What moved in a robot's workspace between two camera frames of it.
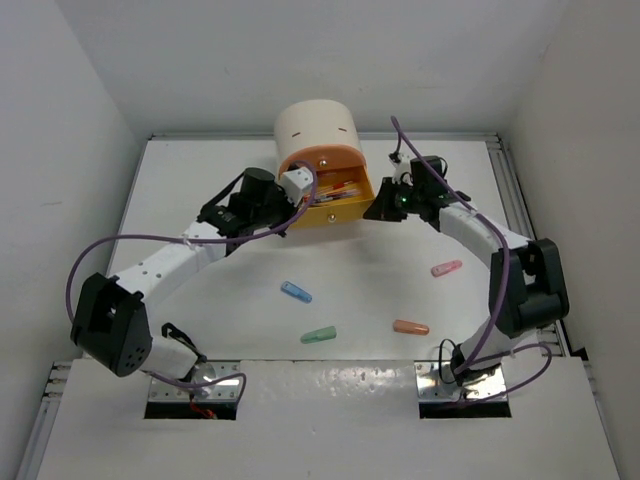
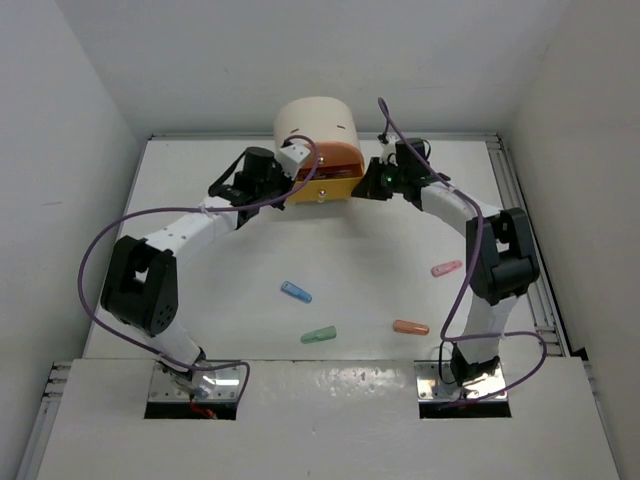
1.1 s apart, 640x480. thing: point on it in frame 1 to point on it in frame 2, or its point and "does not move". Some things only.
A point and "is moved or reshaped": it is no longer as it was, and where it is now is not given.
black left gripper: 290,209 to 286,184
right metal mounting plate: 436,382 does not move
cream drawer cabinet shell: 317,122 does not move
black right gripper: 381,208 to 369,185
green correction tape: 319,336 does not move
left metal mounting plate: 203,373 does not move
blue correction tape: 296,291 does not move
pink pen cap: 443,268 does not move
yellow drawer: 343,194 is moved or reshaped
